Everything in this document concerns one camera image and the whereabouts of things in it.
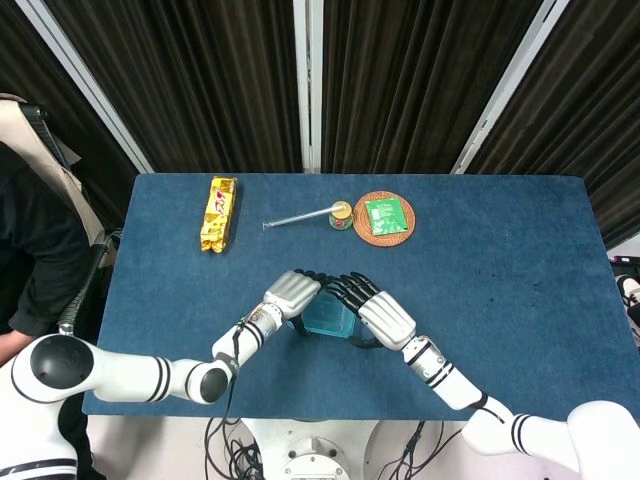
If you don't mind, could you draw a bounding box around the gold foil snack package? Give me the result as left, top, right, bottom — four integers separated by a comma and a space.
199, 175, 239, 255

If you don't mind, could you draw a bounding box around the white shoe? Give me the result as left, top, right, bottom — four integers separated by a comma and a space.
617, 273, 640, 307

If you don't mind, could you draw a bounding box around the black floor cable bundle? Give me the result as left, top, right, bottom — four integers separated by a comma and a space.
203, 417, 265, 480
379, 419, 446, 480

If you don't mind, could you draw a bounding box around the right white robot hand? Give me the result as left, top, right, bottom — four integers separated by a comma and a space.
324, 272, 417, 351

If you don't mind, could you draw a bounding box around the blue plastic container lid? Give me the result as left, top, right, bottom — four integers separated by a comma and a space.
302, 293, 359, 339

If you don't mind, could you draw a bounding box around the clear glass rod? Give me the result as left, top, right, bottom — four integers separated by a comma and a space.
262, 205, 336, 232

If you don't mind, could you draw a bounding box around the round woven brown coaster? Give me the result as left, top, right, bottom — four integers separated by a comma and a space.
352, 190, 417, 248

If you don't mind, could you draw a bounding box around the small jar with gold lid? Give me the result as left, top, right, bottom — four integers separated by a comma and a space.
328, 200, 354, 231

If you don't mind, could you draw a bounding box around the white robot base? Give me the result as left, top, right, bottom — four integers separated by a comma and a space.
239, 418, 391, 480

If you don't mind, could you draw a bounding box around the person in black clothes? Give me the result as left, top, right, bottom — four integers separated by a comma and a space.
0, 144, 101, 480

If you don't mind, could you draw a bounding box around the beige office chair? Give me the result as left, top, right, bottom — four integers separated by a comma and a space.
0, 92, 124, 336

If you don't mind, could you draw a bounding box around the blue felt table mat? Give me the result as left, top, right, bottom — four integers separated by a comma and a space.
81, 173, 621, 421

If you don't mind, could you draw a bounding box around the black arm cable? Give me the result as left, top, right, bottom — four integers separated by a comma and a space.
219, 319, 250, 426

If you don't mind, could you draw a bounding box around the white partition post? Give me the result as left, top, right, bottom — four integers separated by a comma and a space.
14, 0, 154, 174
292, 0, 324, 174
449, 0, 572, 175

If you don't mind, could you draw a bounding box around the black pleated curtain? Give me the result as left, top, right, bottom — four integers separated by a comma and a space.
468, 0, 640, 250
0, 0, 137, 229
319, 0, 545, 175
43, 0, 304, 174

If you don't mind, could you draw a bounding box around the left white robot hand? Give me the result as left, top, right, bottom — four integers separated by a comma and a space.
263, 268, 347, 336

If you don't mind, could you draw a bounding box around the green square sachet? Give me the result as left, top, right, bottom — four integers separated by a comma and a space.
363, 197, 409, 236

